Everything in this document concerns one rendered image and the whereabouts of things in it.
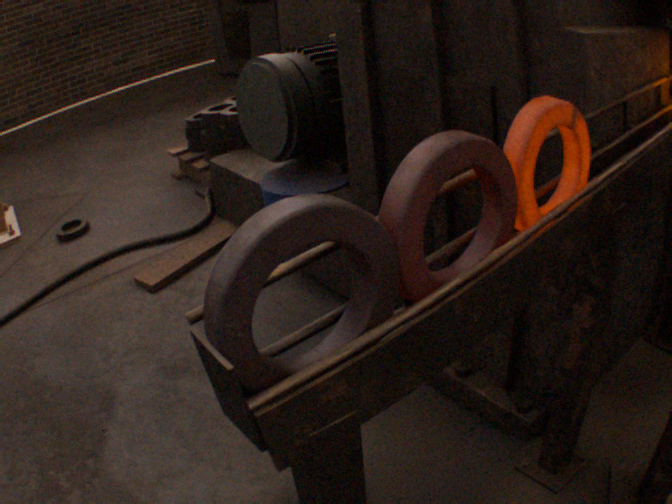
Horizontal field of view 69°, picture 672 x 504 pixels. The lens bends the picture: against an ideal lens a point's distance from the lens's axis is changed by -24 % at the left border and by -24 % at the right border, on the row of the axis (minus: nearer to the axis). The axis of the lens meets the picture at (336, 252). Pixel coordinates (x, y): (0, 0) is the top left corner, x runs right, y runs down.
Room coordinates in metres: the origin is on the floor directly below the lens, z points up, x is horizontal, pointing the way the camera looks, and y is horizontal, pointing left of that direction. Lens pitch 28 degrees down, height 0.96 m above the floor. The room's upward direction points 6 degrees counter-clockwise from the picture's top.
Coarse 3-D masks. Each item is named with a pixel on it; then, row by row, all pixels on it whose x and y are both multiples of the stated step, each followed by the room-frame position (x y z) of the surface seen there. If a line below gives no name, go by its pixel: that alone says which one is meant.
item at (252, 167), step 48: (288, 48) 2.06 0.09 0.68; (336, 48) 2.04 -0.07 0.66; (240, 96) 2.03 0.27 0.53; (288, 96) 1.81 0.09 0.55; (336, 96) 1.88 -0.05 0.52; (288, 144) 1.82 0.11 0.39; (336, 144) 2.08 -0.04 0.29; (240, 192) 2.01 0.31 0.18; (336, 192) 1.73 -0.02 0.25; (336, 288) 1.56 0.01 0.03
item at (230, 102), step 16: (208, 112) 2.52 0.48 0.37; (224, 112) 2.33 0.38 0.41; (192, 128) 2.67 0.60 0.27; (208, 128) 2.51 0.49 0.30; (224, 128) 2.31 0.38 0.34; (240, 128) 2.27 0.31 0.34; (192, 144) 2.69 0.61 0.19; (208, 144) 2.49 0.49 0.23; (224, 144) 2.47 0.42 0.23; (240, 144) 2.29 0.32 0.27; (192, 160) 2.62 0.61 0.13; (208, 160) 2.50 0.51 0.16; (176, 176) 2.75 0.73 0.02; (192, 176) 2.68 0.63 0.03; (208, 176) 2.35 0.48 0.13
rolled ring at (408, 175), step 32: (416, 160) 0.54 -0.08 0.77; (448, 160) 0.54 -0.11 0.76; (480, 160) 0.56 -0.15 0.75; (416, 192) 0.51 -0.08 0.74; (512, 192) 0.59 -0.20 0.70; (384, 224) 0.52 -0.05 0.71; (416, 224) 0.51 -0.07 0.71; (480, 224) 0.60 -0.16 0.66; (512, 224) 0.59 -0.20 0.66; (416, 256) 0.51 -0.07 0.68; (480, 256) 0.57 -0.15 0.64; (416, 288) 0.51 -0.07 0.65
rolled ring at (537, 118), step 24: (528, 120) 0.63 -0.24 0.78; (552, 120) 0.64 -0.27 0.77; (576, 120) 0.68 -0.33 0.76; (504, 144) 0.63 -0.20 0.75; (528, 144) 0.61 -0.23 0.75; (576, 144) 0.68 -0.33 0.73; (528, 168) 0.61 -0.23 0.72; (576, 168) 0.69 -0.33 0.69; (528, 192) 0.61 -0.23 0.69; (528, 216) 0.61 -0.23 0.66
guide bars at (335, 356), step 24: (648, 144) 0.81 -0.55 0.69; (576, 192) 0.66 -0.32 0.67; (552, 216) 0.61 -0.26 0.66; (480, 264) 0.54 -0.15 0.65; (456, 288) 0.51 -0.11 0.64; (408, 312) 0.48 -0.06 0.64; (360, 336) 0.45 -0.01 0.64; (384, 336) 0.46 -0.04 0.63; (336, 360) 0.43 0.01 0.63; (288, 384) 0.40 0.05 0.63
